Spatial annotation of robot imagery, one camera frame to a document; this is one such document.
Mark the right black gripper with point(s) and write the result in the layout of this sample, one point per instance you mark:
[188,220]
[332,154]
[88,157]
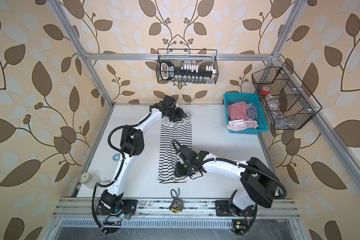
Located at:
[179,172]

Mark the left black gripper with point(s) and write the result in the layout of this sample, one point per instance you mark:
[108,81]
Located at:
[180,113]

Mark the black white striped tank top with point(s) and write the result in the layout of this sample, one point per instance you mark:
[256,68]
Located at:
[172,137]

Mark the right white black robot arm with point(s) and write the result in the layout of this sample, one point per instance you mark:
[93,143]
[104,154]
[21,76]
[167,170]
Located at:
[260,185]

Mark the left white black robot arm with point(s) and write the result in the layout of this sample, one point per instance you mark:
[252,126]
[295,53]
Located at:
[128,141]

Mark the pink white tank top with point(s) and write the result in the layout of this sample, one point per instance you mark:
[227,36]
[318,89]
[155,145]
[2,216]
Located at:
[240,125]

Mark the red white striped tank top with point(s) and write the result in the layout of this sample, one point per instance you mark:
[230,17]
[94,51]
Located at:
[237,111]

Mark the navy striped tank top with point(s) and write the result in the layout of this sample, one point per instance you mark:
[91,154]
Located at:
[252,112]

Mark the black white tool set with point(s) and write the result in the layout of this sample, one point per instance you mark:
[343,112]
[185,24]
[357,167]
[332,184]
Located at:
[169,71]

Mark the yellow black tape measure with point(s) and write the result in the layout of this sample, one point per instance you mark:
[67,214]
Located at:
[177,204]

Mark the round sticker on table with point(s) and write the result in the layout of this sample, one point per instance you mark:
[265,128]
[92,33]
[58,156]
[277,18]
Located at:
[116,157]

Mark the teal plastic basket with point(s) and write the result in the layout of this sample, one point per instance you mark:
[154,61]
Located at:
[230,98]

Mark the right circuit board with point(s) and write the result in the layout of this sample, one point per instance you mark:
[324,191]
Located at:
[239,226]

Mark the red capped plastic bottle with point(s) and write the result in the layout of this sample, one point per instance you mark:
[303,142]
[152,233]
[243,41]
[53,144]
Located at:
[272,101]

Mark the back black wire basket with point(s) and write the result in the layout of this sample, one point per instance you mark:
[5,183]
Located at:
[201,57]

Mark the black wire basket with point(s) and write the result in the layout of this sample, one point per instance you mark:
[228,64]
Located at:
[298,105]
[201,57]

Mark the right black wire basket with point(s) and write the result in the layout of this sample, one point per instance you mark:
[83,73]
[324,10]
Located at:
[298,105]

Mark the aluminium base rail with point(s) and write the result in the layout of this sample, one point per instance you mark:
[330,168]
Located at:
[168,207]

